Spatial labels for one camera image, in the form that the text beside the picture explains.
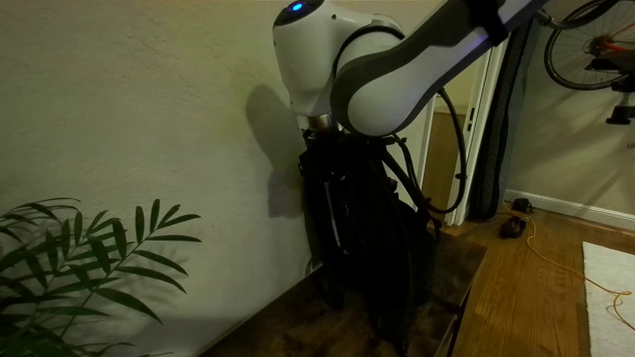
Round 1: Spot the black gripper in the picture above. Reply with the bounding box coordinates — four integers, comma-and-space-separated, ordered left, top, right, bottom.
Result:
301, 130, 356, 174

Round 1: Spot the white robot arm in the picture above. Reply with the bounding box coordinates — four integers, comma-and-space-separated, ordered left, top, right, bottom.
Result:
273, 0, 547, 136

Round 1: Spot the black backpack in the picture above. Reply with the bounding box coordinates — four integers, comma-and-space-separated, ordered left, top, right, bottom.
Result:
303, 134, 437, 338

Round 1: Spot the dark curtain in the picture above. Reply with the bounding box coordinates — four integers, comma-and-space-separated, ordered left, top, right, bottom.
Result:
467, 21, 535, 221

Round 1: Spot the dark object on floor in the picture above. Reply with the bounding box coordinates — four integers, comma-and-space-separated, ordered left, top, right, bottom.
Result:
499, 215, 527, 237

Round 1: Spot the green potted plant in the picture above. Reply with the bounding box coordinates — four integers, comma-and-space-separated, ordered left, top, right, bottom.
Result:
0, 196, 197, 357

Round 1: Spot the white rug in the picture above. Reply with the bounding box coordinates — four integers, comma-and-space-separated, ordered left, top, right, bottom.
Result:
584, 241, 635, 357

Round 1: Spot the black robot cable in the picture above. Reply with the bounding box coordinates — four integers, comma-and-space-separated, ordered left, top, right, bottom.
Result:
380, 85, 469, 215

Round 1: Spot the orange extension cord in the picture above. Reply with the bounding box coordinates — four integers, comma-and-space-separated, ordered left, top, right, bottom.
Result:
525, 208, 635, 333

